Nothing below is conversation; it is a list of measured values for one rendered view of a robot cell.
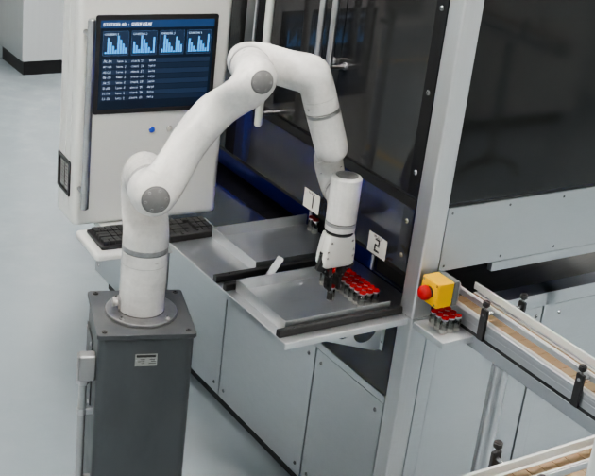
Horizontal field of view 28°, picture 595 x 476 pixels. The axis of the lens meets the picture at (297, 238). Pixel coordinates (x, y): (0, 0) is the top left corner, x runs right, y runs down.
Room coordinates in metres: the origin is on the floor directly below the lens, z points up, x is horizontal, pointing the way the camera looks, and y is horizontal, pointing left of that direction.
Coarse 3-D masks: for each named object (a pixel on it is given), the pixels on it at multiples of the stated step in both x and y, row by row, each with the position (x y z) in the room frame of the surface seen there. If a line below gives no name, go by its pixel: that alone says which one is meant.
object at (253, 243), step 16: (240, 224) 3.34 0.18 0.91; (256, 224) 3.37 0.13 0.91; (272, 224) 3.40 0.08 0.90; (288, 224) 3.44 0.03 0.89; (304, 224) 3.47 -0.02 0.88; (224, 240) 3.23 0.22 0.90; (240, 240) 3.29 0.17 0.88; (256, 240) 3.30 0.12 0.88; (272, 240) 3.32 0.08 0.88; (288, 240) 3.33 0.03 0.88; (304, 240) 3.35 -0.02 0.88; (240, 256) 3.15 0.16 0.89; (256, 256) 3.18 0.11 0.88; (272, 256) 3.20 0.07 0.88; (288, 256) 3.14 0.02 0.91; (304, 256) 3.17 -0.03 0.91
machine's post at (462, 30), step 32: (480, 0) 2.92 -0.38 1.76; (448, 32) 2.93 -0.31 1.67; (448, 64) 2.91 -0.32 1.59; (448, 96) 2.90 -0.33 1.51; (448, 128) 2.90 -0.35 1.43; (448, 160) 2.91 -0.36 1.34; (448, 192) 2.92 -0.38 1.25; (416, 224) 2.93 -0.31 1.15; (416, 256) 2.91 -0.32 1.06; (416, 288) 2.89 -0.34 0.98; (416, 320) 2.90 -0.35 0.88; (416, 352) 2.91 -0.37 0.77; (416, 384) 2.93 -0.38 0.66; (384, 416) 2.93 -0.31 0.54; (384, 448) 2.91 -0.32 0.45
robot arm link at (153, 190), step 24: (240, 72) 2.77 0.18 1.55; (264, 72) 2.77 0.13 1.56; (216, 96) 2.79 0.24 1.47; (240, 96) 2.76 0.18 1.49; (264, 96) 2.77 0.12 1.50; (192, 120) 2.79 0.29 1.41; (216, 120) 2.79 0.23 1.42; (168, 144) 2.76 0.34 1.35; (192, 144) 2.77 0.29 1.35; (144, 168) 2.75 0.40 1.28; (168, 168) 2.73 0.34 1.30; (192, 168) 2.77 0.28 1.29; (144, 192) 2.68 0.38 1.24; (168, 192) 2.70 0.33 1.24
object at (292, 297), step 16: (288, 272) 3.04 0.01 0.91; (304, 272) 3.07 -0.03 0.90; (320, 272) 3.10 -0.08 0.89; (240, 288) 2.92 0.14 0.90; (256, 288) 2.97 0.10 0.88; (272, 288) 2.98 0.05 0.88; (288, 288) 2.99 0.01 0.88; (304, 288) 3.01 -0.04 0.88; (320, 288) 3.02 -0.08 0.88; (256, 304) 2.85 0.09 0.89; (272, 304) 2.88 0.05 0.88; (288, 304) 2.89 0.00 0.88; (304, 304) 2.91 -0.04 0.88; (320, 304) 2.92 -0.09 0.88; (336, 304) 2.93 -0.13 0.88; (352, 304) 2.94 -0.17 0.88; (368, 304) 2.89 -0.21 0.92; (384, 304) 2.91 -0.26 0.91; (272, 320) 2.78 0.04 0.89; (288, 320) 2.74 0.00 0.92; (304, 320) 2.77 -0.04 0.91
